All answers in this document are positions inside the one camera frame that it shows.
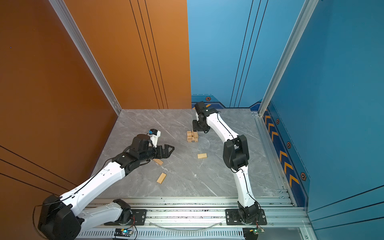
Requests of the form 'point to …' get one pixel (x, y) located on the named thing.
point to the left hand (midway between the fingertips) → (168, 146)
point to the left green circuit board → (123, 232)
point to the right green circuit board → (251, 233)
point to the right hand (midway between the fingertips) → (196, 129)
